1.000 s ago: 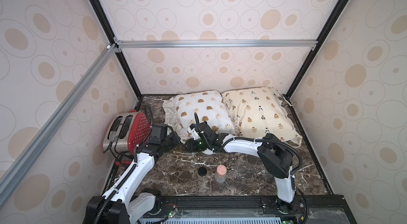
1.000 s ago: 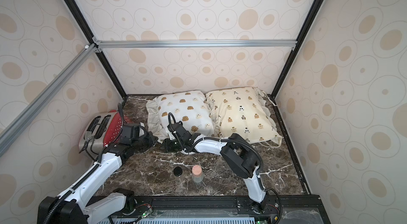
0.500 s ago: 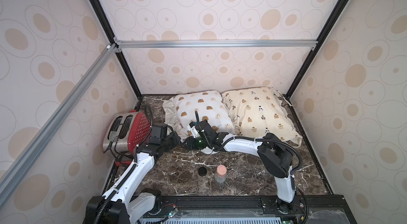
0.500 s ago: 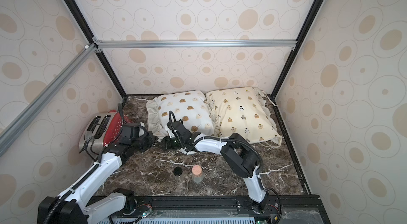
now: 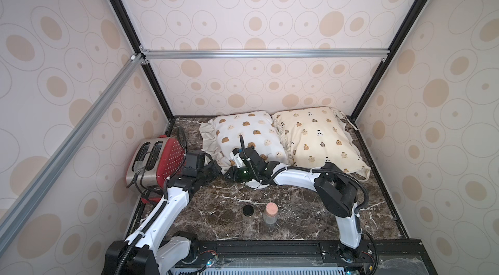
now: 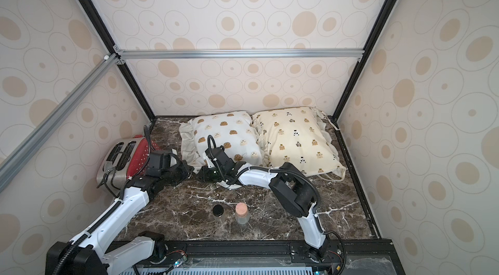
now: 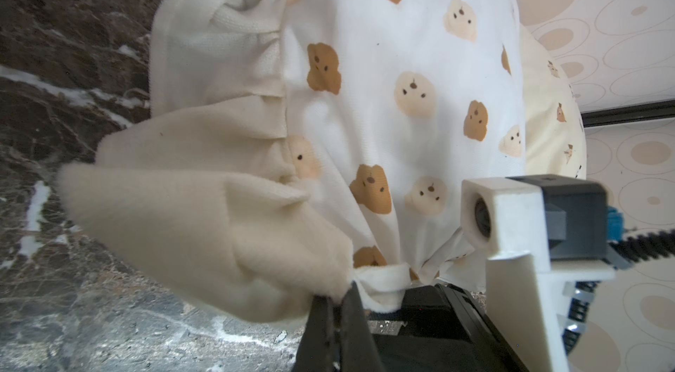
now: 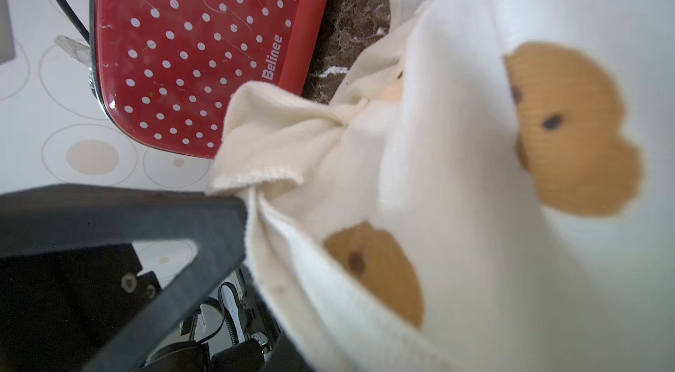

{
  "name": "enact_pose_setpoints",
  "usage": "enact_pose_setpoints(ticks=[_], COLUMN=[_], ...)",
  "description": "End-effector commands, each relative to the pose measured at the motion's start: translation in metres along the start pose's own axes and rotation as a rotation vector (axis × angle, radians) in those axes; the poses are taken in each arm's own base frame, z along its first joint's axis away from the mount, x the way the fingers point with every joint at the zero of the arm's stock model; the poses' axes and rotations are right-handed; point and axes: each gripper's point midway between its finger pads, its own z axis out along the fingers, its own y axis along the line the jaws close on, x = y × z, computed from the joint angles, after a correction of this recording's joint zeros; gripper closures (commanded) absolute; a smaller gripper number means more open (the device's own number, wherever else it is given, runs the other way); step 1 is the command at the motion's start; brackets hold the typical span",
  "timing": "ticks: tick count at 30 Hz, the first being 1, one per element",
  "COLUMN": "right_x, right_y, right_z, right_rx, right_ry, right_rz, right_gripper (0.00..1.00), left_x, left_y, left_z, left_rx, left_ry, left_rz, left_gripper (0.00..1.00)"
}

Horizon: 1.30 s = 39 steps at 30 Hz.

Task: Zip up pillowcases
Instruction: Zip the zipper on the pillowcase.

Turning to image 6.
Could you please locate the cream pillow bear panda print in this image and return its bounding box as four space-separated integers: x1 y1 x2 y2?
252 107 346 181

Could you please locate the black lid glass jar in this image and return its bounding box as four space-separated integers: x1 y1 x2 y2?
212 204 225 219

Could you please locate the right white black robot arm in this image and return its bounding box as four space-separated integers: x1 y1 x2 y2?
200 146 346 261

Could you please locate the pink lid glass jar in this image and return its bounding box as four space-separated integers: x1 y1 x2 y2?
235 202 250 225

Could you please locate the red silver toaster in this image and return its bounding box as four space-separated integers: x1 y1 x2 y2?
96 135 149 194

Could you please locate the black toaster power cord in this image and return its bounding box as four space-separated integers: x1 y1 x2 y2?
97 169 122 198

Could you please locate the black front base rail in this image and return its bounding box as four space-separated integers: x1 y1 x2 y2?
108 239 406 275

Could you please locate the black frame post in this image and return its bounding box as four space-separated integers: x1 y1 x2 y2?
332 0 416 122
77 0 156 122

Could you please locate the diagonal silver aluminium bar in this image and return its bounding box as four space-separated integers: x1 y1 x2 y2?
1 54 118 191

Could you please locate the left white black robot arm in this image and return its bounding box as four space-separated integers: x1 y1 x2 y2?
45 151 194 274

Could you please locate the right black frame post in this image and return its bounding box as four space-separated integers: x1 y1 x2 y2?
332 0 416 122

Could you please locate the left black frame post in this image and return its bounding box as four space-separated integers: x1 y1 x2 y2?
77 0 156 122

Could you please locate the horizontal silver aluminium bar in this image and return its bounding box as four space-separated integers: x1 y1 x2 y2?
118 48 365 59

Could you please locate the white pillow brown bear print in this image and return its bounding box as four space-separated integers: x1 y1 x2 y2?
179 111 265 172

